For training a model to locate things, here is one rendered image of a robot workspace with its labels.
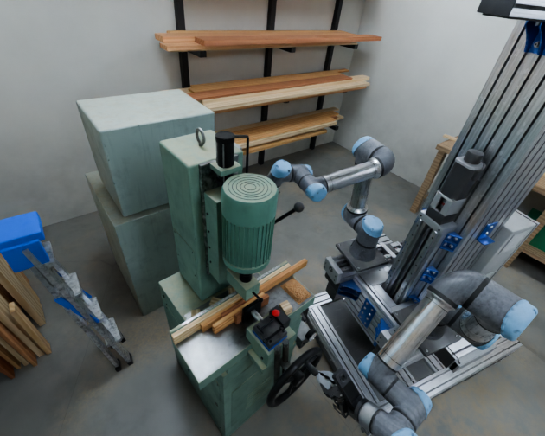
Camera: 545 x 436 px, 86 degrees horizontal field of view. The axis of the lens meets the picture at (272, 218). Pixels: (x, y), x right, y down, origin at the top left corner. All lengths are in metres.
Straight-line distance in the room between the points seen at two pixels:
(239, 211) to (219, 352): 0.59
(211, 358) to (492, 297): 0.93
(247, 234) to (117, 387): 1.57
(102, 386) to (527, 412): 2.68
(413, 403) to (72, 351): 2.05
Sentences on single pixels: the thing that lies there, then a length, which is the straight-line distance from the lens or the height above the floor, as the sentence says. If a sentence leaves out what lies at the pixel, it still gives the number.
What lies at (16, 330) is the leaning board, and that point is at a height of 0.32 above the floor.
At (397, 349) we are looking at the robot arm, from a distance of 1.07.
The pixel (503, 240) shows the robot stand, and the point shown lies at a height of 1.17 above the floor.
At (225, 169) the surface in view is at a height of 1.52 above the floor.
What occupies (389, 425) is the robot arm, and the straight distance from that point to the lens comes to 1.06.
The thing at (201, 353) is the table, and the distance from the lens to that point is 1.24.
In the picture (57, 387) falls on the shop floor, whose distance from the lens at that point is 2.40.
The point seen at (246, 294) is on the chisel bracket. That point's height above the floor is 1.04.
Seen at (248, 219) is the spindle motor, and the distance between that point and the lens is 0.87.
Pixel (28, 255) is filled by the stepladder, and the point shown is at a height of 1.09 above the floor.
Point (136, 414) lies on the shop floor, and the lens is 2.18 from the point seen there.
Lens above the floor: 2.00
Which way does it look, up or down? 39 degrees down
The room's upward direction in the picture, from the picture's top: 7 degrees clockwise
